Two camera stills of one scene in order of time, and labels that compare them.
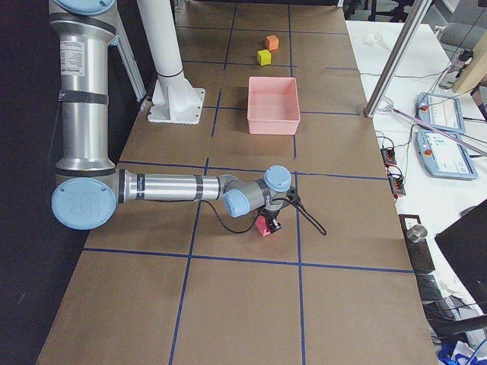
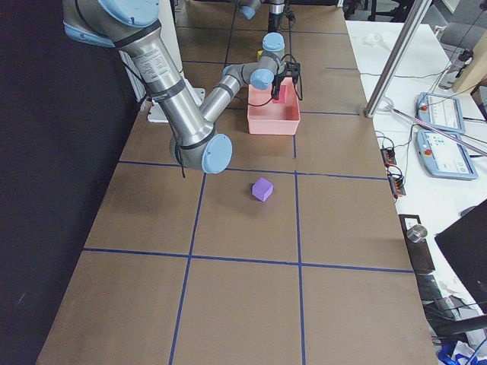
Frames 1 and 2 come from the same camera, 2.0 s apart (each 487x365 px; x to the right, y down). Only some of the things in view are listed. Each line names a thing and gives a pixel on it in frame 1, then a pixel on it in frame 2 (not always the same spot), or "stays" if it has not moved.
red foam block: (262, 224) -> (282, 95)
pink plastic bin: (272, 106) stays
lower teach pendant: (444, 157) stays
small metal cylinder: (417, 233) stays
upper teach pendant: (440, 112) stays
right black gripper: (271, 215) -> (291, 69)
